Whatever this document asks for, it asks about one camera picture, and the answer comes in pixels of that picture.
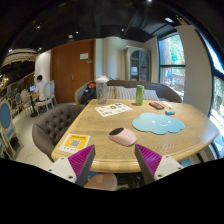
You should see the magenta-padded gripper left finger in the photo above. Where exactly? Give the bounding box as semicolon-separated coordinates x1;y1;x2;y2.
45;143;97;188

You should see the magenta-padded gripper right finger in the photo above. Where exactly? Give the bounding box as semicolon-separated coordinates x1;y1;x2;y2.
134;143;185;186

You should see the pink and black computer mouse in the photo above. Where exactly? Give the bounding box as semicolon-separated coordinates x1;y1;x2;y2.
108;127;138;147

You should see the blue cloud-shaped mouse pad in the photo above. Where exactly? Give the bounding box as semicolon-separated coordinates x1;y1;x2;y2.
131;112;186;136

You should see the yellow code card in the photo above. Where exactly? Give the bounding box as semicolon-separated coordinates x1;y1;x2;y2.
58;133;91;155

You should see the grey tufted armchair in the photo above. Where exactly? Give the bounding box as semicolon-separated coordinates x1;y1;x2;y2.
31;103;86;163

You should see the pink round stool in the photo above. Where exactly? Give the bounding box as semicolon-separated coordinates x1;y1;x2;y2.
83;172;118;192

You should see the white tube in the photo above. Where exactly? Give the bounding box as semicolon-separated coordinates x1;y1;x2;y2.
161;100;174;110

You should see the black and red flat box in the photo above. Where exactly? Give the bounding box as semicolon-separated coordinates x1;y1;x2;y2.
148;101;166;111

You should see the group of white chairs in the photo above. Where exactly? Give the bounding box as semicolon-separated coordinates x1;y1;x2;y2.
0;79;58;159

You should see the green drink can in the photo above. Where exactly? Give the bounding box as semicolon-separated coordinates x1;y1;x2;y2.
135;84;146;107

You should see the grey curved sofa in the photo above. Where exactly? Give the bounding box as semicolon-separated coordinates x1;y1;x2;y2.
74;79;183;106

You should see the white sticker sheet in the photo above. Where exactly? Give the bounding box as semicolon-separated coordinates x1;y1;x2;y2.
94;102;134;118

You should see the black backpack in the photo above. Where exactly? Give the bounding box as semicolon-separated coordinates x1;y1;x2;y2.
79;82;98;106

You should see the person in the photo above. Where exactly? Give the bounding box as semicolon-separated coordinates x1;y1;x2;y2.
33;74;47;103

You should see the large black-framed window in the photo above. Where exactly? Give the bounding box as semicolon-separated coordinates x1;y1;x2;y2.
196;31;224;158

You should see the striped cushion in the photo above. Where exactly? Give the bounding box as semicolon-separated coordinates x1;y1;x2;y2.
106;85;117;100
114;85;160;102

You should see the clear shaker bottle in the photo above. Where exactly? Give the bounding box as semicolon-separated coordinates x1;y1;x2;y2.
94;75;110;105

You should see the wooden door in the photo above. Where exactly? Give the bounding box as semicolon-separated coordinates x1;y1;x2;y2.
50;38;96;104

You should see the glass-door cabinet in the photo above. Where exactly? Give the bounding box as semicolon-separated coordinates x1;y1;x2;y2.
124;45;152;83

